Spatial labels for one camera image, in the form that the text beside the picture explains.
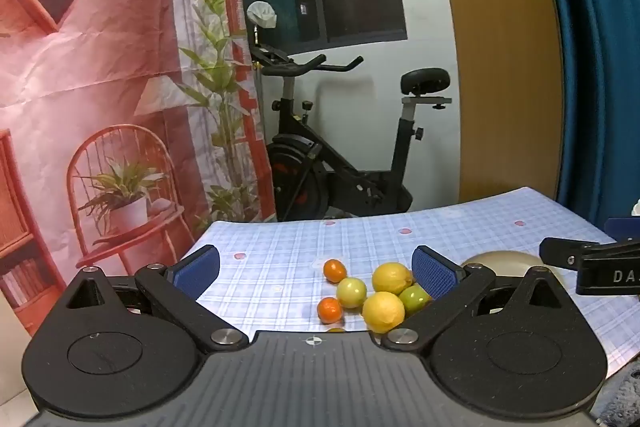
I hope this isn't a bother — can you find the black exercise bike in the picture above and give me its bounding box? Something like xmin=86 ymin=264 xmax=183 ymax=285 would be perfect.
xmin=250 ymin=46 xmax=452 ymax=223

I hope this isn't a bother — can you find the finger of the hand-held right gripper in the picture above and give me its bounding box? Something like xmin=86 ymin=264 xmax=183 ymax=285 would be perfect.
xmin=604 ymin=217 xmax=640 ymax=241
xmin=539 ymin=237 xmax=640 ymax=269

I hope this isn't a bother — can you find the blue curtain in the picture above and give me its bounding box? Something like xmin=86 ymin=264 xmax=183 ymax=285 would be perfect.
xmin=527 ymin=0 xmax=640 ymax=233

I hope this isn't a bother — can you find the plaid tablecloth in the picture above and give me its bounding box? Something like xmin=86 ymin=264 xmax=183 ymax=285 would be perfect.
xmin=180 ymin=187 xmax=640 ymax=380

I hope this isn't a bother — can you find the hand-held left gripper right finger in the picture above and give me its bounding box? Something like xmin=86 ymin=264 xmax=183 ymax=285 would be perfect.
xmin=381 ymin=245 xmax=571 ymax=353

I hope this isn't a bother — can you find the wooden door panel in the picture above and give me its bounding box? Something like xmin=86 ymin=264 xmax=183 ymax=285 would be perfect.
xmin=427 ymin=0 xmax=566 ymax=204

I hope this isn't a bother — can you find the beige bowl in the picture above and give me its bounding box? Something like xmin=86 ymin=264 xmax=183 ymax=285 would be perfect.
xmin=460 ymin=251 xmax=565 ymax=284

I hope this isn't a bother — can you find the white cloth cap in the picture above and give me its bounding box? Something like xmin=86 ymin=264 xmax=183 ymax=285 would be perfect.
xmin=246 ymin=0 xmax=277 ymax=29

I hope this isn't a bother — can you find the printed backdrop cloth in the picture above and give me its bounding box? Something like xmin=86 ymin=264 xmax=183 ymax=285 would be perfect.
xmin=0 ymin=0 xmax=276 ymax=338

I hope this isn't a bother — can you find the green round fruit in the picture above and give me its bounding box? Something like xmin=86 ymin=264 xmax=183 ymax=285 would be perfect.
xmin=398 ymin=285 xmax=432 ymax=314
xmin=336 ymin=277 xmax=368 ymax=309

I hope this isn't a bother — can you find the yellow lemon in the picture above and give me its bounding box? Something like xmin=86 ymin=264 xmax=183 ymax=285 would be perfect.
xmin=361 ymin=291 xmax=406 ymax=334
xmin=371 ymin=262 xmax=415 ymax=296

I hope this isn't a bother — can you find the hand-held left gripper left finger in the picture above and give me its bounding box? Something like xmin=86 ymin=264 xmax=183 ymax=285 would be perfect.
xmin=65 ymin=244 xmax=249 ymax=354

